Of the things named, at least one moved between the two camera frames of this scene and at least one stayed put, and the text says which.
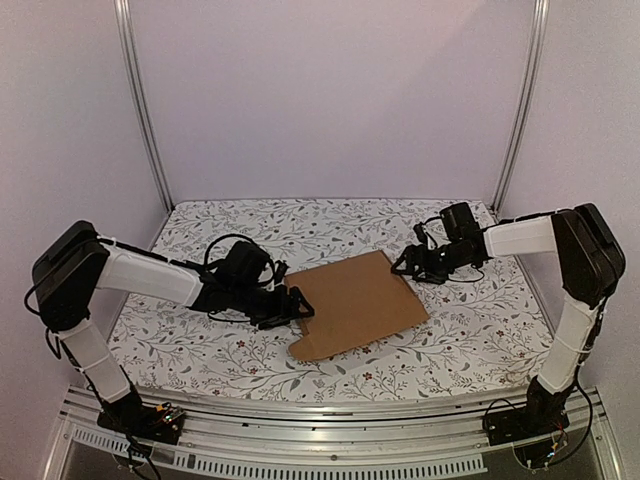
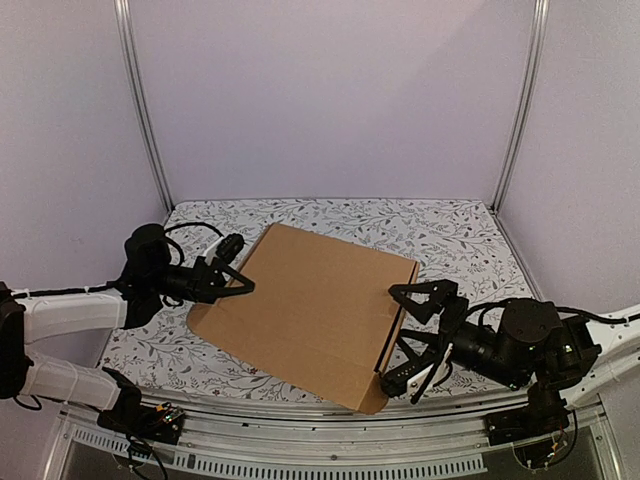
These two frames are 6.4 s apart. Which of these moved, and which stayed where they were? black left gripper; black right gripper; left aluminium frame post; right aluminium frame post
Moved: black right gripper; black left gripper
Stayed: left aluminium frame post; right aluminium frame post
